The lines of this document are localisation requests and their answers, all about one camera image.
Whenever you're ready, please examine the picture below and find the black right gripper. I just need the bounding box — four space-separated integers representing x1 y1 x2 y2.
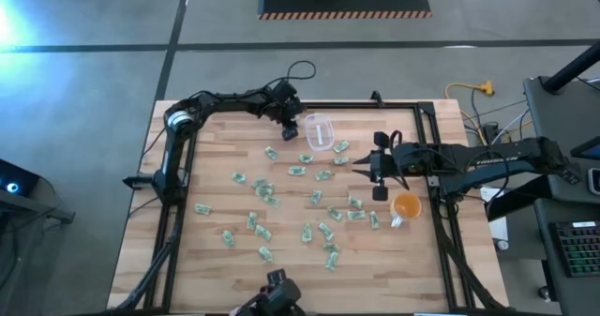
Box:
352 131 397 203

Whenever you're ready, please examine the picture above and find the clear plastic container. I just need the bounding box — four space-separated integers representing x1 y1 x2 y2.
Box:
303 113 336 152

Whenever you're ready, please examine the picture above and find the yellow mug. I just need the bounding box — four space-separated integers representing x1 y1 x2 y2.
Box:
389 191 423 229

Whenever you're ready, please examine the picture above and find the black power strip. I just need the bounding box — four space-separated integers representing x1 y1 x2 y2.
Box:
482 121 503 144

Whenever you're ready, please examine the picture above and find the white box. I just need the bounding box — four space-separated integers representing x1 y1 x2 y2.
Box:
478 186 510 243

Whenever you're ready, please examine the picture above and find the small black controller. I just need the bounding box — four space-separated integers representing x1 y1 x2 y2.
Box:
557 166 582 186

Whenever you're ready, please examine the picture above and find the dark grey keyboard desk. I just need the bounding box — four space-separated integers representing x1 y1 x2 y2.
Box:
533 197 600 316

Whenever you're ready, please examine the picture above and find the black tablet screen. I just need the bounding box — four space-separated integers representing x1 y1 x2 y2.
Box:
570 135 600 161

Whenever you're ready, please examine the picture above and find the backlit black keyboard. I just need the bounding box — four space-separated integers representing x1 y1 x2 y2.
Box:
548 219 600 278

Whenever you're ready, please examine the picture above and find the black side stand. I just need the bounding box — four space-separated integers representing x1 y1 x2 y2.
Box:
0 184 76 226

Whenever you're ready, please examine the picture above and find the black computer with blue light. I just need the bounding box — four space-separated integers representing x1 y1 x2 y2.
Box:
0 158 41 198

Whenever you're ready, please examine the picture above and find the black left camera cable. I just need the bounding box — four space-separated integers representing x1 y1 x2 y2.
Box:
262 60 318 92

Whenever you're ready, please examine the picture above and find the black aluminium table frame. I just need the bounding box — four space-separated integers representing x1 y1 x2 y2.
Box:
114 89 505 316

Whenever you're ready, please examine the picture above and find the yellow extension cord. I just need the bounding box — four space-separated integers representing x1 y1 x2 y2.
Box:
443 80 535 151

